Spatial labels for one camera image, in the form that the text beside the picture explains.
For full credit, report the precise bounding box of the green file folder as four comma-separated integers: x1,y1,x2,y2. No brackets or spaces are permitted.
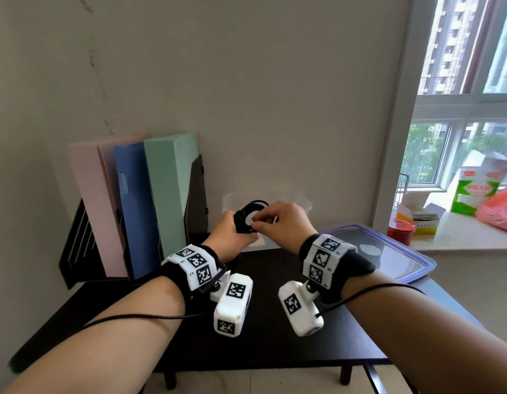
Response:
144,132,199,259

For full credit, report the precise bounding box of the person's right forearm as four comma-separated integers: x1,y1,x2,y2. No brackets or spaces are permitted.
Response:
342,270,507,394

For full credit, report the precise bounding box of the green and white carton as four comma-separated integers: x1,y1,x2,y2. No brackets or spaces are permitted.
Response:
450,149,507,218

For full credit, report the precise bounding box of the person's right hand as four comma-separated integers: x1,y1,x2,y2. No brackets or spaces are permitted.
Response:
250,201,319,256

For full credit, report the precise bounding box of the metal wire rack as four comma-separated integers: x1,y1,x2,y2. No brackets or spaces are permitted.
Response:
395,172,411,210

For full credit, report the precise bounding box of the black marker wristband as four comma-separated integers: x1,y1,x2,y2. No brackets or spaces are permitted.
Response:
298,233,377,305
161,244,230,294

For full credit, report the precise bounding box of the clear blue-rimmed container lid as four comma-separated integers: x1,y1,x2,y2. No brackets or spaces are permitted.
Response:
318,223,437,285

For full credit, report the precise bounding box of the clear plastic container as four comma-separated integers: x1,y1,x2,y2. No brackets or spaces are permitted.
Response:
221,191,314,247

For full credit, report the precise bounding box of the white window frame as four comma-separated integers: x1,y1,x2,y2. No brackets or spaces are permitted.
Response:
372,0,507,242

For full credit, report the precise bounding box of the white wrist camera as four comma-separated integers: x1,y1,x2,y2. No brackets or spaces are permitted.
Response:
278,280,325,338
210,272,254,337

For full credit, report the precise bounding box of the pink file folder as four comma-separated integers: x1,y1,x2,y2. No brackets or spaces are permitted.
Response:
66,134,149,279

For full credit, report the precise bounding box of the person's left forearm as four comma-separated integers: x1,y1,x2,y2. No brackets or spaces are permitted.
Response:
2,276,187,394

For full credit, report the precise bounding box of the person's left hand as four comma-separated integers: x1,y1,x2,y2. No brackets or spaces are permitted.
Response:
203,210,260,259

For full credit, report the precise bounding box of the black file holder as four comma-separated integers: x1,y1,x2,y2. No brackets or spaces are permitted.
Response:
59,154,209,290

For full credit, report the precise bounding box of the thin black cable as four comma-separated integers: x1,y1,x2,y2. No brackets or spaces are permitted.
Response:
314,282,427,319
82,312,206,331

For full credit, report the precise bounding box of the red plastic bag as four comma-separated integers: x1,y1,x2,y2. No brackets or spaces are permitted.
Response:
474,184,507,234

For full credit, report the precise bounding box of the red round tin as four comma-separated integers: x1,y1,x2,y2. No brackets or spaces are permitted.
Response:
386,219,416,248

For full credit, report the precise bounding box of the yellow and white box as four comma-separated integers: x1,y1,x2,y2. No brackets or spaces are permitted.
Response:
396,202,448,237

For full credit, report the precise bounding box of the blue file folder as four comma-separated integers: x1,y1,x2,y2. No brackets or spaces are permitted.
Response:
113,142,162,281

